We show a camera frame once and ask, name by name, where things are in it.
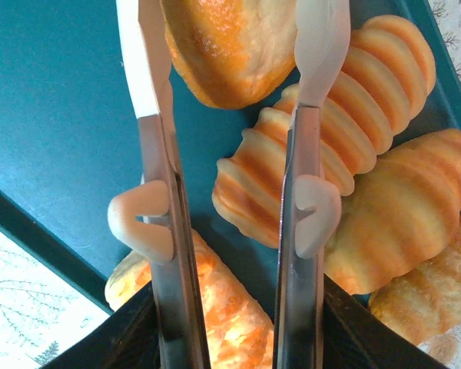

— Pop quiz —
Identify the oval fake bread loaf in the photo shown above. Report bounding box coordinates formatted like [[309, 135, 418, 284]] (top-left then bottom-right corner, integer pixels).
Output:
[[159, 0, 299, 111]]

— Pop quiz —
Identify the glazed twisted pastry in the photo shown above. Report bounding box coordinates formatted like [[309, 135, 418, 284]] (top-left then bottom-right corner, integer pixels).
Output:
[[104, 229, 276, 369]]

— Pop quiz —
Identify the dark green plastic tray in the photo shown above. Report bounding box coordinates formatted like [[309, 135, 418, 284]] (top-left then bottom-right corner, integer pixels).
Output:
[[0, 0, 461, 320]]

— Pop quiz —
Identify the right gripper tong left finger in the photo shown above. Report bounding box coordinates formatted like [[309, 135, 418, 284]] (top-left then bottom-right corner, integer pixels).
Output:
[[107, 0, 212, 369]]

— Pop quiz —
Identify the small fake croissant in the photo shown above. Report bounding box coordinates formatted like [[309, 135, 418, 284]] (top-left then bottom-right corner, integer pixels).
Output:
[[367, 212, 461, 347]]

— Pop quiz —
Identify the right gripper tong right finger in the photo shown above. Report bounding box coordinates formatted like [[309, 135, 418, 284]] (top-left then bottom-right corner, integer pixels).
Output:
[[274, 0, 351, 369]]

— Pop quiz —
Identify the large fake croissant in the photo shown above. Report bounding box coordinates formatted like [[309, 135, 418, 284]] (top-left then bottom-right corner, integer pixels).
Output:
[[324, 128, 461, 297]]

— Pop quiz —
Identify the ridged fake bread roll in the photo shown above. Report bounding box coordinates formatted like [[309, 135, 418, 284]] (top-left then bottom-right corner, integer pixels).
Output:
[[211, 14, 438, 250]]

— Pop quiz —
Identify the floral patterned tablecloth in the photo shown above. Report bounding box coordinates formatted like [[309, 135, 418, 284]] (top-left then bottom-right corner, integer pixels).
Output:
[[0, 0, 461, 369]]

